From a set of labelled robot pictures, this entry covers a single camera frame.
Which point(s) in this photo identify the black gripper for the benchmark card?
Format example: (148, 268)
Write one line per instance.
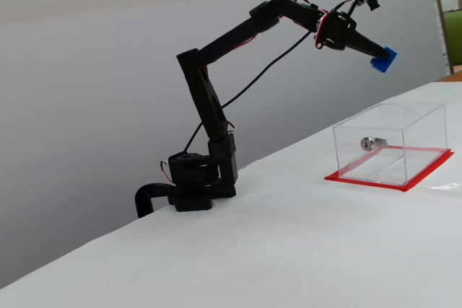
(347, 38)

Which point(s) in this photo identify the blue lego brick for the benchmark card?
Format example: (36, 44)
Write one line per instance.
(384, 64)

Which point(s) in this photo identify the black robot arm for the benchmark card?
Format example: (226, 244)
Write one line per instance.
(205, 99)

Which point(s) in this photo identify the transparent plastic box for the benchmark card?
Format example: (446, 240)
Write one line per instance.
(422, 124)

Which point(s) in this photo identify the metal shelf rack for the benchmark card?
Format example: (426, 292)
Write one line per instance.
(440, 16)

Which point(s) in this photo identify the green panel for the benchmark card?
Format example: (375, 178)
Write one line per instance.
(454, 37)

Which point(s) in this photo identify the wooden table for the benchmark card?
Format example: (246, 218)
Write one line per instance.
(453, 77)

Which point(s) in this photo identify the silver cylinder lock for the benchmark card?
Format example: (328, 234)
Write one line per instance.
(368, 144)

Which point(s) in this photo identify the black table clamp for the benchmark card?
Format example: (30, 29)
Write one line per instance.
(142, 200)

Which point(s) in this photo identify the red tape frame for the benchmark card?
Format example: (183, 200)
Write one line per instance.
(364, 181)

